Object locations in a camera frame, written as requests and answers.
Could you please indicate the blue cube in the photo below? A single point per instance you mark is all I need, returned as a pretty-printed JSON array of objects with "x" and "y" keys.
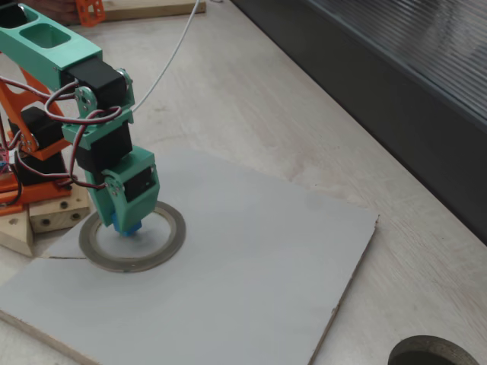
[{"x": 133, "y": 229}]

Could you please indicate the orange controller board mount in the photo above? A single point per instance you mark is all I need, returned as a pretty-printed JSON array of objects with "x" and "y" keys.
[{"x": 7, "y": 197}]

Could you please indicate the person's hand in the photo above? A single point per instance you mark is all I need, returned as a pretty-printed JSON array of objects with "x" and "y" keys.
[{"x": 61, "y": 9}]

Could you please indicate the flat wooden plank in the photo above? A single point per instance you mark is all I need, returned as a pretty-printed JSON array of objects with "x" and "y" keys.
[{"x": 152, "y": 9}]

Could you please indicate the light wooden beam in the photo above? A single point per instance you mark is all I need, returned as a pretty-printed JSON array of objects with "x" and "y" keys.
[{"x": 15, "y": 235}]

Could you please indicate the wooden base block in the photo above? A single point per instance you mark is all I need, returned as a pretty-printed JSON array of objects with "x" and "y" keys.
[{"x": 57, "y": 218}]

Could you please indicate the grey-topped chipboard panel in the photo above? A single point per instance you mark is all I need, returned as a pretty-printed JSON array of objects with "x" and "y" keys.
[{"x": 247, "y": 266}]

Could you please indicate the orange and green leader arm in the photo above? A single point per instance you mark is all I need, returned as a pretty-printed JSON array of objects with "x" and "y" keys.
[{"x": 90, "y": 13}]

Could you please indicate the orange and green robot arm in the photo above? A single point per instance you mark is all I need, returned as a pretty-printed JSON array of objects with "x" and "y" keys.
[{"x": 81, "y": 51}]

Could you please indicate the green gripper, black servo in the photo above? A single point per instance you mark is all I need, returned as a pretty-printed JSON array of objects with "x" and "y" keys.
[{"x": 134, "y": 203}]

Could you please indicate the red controller board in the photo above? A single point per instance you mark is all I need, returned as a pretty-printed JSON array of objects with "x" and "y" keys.
[{"x": 5, "y": 161}]

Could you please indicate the fluted glass desk partition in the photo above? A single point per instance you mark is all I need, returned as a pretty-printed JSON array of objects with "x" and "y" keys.
[{"x": 380, "y": 95}]

